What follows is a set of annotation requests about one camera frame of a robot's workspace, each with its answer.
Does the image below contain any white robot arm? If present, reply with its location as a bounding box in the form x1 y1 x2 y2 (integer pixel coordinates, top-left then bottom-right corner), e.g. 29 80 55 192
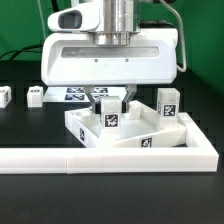
41 0 178 112

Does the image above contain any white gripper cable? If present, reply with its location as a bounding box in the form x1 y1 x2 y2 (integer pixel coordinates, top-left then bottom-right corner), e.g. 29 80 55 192
159 0 188 74

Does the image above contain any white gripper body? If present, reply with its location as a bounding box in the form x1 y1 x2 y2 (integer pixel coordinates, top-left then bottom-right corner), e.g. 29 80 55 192
41 0 178 86

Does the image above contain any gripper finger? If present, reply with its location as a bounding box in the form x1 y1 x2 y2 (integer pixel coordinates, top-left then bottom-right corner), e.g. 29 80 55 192
122 84 137 113
84 85 101 114

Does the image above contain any white marker sheet with tags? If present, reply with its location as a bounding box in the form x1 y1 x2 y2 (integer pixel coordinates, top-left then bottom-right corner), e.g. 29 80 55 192
43 87 126 103

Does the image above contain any white square table top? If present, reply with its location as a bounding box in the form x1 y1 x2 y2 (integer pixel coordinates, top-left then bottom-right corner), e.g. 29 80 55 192
65 101 187 149

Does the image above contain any black cable bundle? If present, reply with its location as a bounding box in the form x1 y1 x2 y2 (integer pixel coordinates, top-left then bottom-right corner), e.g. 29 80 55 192
0 44 44 62

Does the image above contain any white L-shaped obstacle fence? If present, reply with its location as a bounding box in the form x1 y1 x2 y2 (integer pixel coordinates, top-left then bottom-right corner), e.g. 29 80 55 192
0 113 219 174

